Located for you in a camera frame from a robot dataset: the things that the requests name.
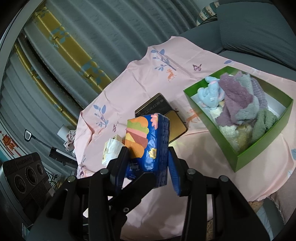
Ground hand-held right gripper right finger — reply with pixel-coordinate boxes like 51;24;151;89
168;146;270;241

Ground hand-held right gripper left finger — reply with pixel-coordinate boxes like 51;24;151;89
26;146;156;241

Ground blue tissue packet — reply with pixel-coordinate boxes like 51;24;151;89
125;113;170;188

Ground cream fluffy towel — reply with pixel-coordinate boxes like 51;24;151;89
209;108;253;152

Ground blue elephant plush toy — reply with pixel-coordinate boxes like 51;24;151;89
197;76;225;110

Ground green cardboard box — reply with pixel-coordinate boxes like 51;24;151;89
183;66;294;172

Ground purple and grey fluffy cloth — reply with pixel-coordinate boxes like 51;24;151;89
215;72;260;124

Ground green fluffy cloth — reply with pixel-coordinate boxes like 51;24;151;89
251;109;278;143

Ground yellow and white tissue pack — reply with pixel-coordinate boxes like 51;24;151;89
101;135;127;165

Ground pink printed sheet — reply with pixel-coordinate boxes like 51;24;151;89
76;36;296;241

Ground floral crumpled cloth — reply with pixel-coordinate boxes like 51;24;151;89
63;130;77;153

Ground black stick vacuum cleaner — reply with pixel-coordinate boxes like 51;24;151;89
24;130;79;166

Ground dark tin box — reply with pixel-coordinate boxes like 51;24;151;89
135;93;173;118

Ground black appliance with round dials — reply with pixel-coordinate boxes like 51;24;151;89
0;152;55;227

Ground grey and yellow curtain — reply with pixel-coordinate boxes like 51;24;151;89
0;0;222;167

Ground patterned cushion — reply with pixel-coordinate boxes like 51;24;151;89
196;1;220;26

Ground grey sofa cushion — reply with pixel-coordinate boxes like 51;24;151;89
179;0;296;81

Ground red wall ornament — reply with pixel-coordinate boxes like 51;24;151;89
0;131;20;159

